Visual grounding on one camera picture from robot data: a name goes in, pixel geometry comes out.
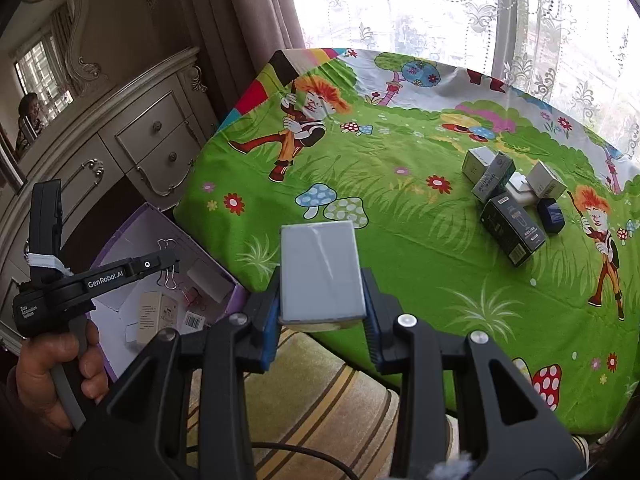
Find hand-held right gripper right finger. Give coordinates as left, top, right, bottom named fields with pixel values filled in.
left=361, top=268, right=586, bottom=480

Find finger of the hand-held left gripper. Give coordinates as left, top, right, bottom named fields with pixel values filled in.
left=122, top=251, right=178, bottom=282

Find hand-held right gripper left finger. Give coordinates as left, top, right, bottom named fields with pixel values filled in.
left=75, top=266, right=282, bottom=480

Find dark mauve binder clip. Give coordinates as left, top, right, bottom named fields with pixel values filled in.
left=157, top=239, right=181, bottom=291

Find purple cardboard box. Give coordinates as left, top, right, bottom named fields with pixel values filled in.
left=90, top=202, right=248, bottom=346

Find tall beige box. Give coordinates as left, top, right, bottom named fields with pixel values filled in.
left=137, top=292, right=163, bottom=346

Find pink binder clip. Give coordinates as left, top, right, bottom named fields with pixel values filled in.
left=181, top=285, right=207, bottom=311

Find grey cube box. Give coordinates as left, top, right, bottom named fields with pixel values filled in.
left=186, top=260, right=235, bottom=303

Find silver grey box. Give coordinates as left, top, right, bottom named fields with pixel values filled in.
left=278, top=221, right=367, bottom=332

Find person's left hand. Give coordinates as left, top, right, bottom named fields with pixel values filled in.
left=15, top=319, right=108, bottom=431

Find striped beige cushion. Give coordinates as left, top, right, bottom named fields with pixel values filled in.
left=187, top=327, right=458, bottom=480

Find cream dresser drawer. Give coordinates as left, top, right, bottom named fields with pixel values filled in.
left=127, top=125, right=201, bottom=198
left=115, top=91, right=193, bottom=157

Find cream ornate dresser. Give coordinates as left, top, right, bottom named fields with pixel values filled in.
left=0, top=47, right=221, bottom=356

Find cartoon printed green tablecloth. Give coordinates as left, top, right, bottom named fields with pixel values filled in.
left=172, top=47, right=640, bottom=433

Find black printed box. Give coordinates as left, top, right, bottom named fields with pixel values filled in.
left=480, top=192, right=547, bottom=267

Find teal and white box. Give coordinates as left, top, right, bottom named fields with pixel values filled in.
left=471, top=152, right=516, bottom=203

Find plain white box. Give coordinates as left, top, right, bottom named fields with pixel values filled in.
left=461, top=147, right=496, bottom=186

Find small white plastic item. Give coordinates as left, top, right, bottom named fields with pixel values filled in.
left=505, top=172, right=538, bottom=207

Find small dark blue box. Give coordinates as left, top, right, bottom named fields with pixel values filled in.
left=537, top=197, right=566, bottom=235

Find ornate framed mirror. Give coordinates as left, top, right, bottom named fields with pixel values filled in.
left=0, top=0, right=108, bottom=161

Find white and grey box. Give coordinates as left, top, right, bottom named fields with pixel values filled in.
left=525, top=161, right=568, bottom=201

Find mauve drape curtain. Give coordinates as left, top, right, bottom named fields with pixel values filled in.
left=137, top=0, right=306, bottom=121

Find white lace curtain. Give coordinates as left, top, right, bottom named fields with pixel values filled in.
left=280, top=0, right=640, bottom=176

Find black cable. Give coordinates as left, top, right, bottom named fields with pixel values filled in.
left=187, top=440, right=361, bottom=480

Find white window frame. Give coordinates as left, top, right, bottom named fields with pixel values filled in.
left=492, top=0, right=531, bottom=83

